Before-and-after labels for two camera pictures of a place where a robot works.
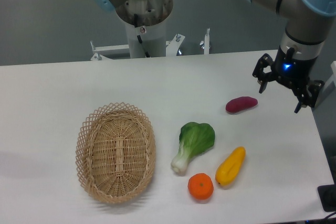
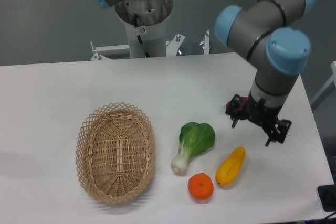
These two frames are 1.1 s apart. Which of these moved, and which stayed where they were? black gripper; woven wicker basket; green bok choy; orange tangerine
Moved: black gripper
Stayed: green bok choy; orange tangerine; woven wicker basket
